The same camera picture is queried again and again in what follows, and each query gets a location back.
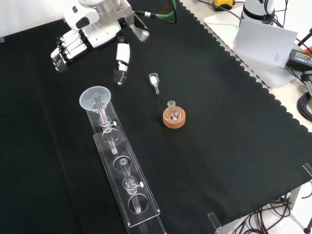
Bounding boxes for black cable with silver plug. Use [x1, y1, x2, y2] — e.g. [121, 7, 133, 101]
[133, 10, 159, 18]

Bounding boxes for black bench cloth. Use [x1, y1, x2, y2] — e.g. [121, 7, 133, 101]
[0, 0, 312, 234]

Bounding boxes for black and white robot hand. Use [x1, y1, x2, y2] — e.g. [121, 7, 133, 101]
[50, 1, 132, 86]

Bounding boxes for clear acrylic funnel stand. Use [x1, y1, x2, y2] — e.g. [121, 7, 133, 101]
[86, 98, 168, 234]

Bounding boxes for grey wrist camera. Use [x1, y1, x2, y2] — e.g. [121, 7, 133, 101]
[128, 16, 150, 42]

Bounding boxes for coiled black cable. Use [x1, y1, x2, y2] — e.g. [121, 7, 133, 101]
[296, 92, 312, 120]

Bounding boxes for white paper card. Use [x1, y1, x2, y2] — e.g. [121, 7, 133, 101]
[233, 19, 299, 69]

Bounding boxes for clear plastic funnel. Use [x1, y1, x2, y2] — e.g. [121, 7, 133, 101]
[79, 85, 113, 114]

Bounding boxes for yellow stop button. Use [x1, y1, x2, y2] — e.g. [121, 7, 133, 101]
[211, 0, 236, 12]

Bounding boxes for green cable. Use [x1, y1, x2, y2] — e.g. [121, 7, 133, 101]
[156, 0, 180, 24]

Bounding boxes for pale base board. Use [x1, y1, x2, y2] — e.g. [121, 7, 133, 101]
[203, 11, 299, 89]

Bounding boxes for black floor cables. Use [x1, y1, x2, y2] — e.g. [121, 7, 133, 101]
[240, 194, 294, 234]

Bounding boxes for round-bottom glass flask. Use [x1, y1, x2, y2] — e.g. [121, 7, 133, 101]
[167, 99, 182, 121]

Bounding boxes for black handle tool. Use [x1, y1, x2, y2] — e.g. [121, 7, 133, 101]
[300, 70, 312, 97]

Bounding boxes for glass weighing funnel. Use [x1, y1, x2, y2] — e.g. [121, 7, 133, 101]
[148, 72, 161, 95]

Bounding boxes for cork ring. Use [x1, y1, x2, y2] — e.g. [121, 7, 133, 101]
[162, 106, 187, 129]

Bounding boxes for black power adapter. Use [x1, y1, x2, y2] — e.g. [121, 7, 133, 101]
[285, 48, 312, 72]

